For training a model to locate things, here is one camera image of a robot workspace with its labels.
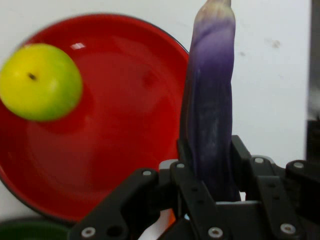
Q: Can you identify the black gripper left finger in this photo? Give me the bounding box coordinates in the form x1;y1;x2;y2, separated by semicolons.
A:
68;134;233;240

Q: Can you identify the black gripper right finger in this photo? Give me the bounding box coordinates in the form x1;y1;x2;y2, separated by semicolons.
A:
231;134;320;240

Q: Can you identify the purple toy eggplant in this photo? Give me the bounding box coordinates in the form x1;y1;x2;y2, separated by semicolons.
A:
179;0;242;203

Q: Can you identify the red plate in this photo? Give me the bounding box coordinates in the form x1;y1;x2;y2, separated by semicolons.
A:
0;13;191;225

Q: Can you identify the dark green plate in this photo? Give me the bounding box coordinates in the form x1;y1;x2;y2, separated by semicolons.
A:
0;217;74;240

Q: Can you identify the green yellow toy apple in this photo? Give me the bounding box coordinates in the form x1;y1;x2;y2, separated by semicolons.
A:
0;42;84;123

